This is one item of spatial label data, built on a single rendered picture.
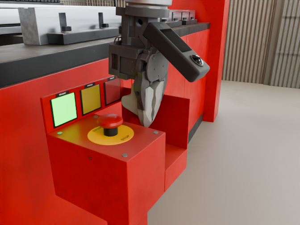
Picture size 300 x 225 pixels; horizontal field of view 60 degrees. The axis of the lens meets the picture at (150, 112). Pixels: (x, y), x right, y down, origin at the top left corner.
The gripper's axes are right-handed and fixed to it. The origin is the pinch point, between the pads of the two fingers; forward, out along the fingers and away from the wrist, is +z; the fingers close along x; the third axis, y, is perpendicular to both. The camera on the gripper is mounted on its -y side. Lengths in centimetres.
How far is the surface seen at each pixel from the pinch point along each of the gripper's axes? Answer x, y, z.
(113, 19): -45, 46, -13
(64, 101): 11.3, 9.8, -5.0
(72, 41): -14.7, 35.3, -8.7
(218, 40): -181, 45, 7
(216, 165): -112, 10, 78
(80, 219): -2.7, 22.7, 40.5
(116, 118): 10.0, 0.1, -4.4
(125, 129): 7.5, 0.1, -1.6
